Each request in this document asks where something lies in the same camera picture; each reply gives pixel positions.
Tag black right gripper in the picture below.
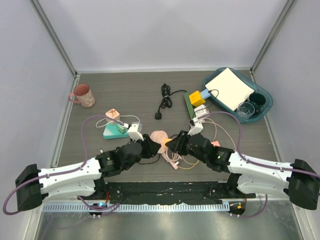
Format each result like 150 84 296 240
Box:
166 130 208 164

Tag pink round socket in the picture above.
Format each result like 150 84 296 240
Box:
150 130 169 154

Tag pink charger plug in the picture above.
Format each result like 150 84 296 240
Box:
211 141 221 147

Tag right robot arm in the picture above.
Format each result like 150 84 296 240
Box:
165 131 320 210

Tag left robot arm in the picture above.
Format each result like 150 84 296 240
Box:
15 134 161 212

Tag teal triangular socket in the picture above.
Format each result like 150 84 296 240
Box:
102 123 129 140

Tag peach cube socket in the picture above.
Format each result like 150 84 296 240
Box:
105 108 120 125

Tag yellow cube socket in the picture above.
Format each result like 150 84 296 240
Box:
189 90 206 107

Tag light blue charger plug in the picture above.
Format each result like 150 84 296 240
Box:
200 89 211 100

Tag green power strip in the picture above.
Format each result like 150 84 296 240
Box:
183 90 203 120

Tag white cube adapter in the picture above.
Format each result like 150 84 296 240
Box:
193 104 210 118

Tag teal plastic tray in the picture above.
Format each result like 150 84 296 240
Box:
202 67 273 124

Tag clear glass cup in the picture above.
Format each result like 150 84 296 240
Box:
236 101 256 119

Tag white paper pad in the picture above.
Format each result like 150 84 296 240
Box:
205 67 255 111

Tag pink floral mug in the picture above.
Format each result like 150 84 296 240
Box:
68 83 96 108

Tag dark green cup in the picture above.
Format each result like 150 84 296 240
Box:
247 92 266 113

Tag pink cable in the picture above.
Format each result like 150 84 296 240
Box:
159 117 236 171

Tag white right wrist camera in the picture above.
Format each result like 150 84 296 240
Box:
188 117 204 136

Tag yellow cable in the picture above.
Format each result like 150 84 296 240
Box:
178 154 201 170

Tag white usb cable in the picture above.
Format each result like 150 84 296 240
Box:
95 115 143 126

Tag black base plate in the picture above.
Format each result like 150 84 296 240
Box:
77 181 251 205

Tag black power cord with plug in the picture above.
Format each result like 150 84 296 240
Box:
154 83 188 121

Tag black usb cable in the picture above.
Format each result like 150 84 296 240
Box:
137 89 220 166

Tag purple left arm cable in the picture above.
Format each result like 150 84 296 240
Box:
2 114 130 216

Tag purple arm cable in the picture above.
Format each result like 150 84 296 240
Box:
2 114 130 216
197 111 320 180

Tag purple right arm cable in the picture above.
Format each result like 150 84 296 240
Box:
197 111 320 180

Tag white cable duct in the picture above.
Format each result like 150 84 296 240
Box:
42 202 230 213

